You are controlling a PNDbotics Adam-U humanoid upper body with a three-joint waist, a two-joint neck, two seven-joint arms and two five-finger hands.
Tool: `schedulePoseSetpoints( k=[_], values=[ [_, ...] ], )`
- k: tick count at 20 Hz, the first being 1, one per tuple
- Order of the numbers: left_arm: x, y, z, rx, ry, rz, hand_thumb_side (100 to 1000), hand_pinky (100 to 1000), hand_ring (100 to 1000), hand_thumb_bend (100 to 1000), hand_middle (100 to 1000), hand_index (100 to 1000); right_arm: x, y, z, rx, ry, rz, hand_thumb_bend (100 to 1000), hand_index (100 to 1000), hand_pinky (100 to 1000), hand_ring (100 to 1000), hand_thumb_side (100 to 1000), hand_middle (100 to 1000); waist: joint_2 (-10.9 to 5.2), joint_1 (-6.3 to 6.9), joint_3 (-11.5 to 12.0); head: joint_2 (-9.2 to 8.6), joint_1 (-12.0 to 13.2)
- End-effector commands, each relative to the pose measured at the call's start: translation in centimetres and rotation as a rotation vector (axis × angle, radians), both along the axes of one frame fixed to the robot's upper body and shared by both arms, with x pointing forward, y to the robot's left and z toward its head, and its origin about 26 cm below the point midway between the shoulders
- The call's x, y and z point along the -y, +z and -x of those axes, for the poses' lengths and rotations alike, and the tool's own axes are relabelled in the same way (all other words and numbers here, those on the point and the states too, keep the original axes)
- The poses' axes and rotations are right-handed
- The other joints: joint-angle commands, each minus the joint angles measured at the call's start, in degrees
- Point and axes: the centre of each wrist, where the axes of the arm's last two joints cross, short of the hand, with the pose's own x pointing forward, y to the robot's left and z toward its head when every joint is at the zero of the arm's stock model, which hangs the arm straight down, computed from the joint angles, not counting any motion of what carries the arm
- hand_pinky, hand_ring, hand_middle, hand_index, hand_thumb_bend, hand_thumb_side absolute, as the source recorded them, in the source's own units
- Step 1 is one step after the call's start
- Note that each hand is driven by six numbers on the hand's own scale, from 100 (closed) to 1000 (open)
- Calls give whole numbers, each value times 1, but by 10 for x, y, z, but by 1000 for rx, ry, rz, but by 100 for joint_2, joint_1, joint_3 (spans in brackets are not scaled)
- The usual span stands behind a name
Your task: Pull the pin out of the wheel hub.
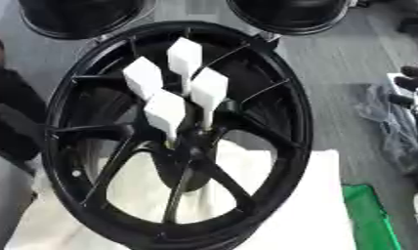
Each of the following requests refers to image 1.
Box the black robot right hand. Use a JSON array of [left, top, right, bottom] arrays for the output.
[[388, 56, 418, 105]]

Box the green flat bag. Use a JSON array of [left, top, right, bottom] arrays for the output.
[[340, 183, 404, 250]]

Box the black round wheel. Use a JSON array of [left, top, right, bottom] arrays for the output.
[[224, 0, 353, 36], [16, 0, 158, 41]]

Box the black spoked wheel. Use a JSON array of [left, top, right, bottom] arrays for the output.
[[39, 21, 315, 250]]

